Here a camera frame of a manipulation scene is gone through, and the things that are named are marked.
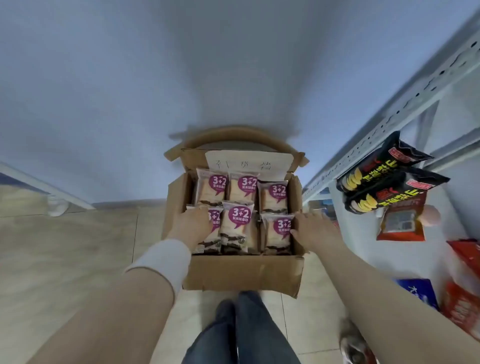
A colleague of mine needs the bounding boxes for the person's left hand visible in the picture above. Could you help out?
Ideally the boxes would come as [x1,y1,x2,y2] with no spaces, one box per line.
[166,206,222,252]

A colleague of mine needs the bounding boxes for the blue snack packet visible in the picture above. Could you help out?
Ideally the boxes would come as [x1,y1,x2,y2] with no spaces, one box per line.
[393,278,440,311]

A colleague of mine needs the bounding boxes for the cluster of red snack packets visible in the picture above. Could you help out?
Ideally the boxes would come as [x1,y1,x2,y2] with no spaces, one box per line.
[440,239,480,340]

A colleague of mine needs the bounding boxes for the person's right hand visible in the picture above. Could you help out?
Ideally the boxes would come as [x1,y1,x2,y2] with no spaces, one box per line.
[290,211,343,253]

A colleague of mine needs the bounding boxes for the person's right forearm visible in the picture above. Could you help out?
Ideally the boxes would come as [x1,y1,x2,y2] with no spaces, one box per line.
[314,239,480,364]

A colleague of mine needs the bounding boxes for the pile of bread packets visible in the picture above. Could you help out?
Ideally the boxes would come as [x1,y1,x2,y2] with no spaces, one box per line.
[186,167,295,257]

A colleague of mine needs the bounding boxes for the orange red snack packet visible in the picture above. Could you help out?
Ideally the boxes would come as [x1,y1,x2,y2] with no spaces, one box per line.
[376,191,428,242]

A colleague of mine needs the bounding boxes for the white handwritten paper sheet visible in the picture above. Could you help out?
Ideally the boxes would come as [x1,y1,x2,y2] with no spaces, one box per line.
[205,149,294,182]

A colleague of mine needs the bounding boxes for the brown cardboard box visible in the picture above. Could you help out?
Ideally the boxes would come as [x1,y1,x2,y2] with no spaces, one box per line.
[161,126,310,300]

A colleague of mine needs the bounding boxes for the person's left forearm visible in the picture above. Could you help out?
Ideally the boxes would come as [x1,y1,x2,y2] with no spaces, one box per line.
[26,232,196,364]

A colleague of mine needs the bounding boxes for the white arm sleeve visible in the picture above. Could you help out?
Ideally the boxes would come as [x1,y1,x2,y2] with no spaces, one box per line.
[123,238,193,297]

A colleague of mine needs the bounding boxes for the black chip bag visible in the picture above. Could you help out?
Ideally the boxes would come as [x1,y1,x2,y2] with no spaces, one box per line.
[336,131,434,194]
[343,166,451,215]

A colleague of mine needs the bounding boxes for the person's blue jeans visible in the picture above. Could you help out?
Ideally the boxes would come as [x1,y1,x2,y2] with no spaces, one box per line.
[181,290,301,364]

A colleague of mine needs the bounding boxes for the pink round packet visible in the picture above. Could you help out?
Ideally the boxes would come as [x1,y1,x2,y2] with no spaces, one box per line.
[421,204,443,228]

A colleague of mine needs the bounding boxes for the white metal shelf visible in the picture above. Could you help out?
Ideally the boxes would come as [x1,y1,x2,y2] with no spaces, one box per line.
[301,9,480,364]

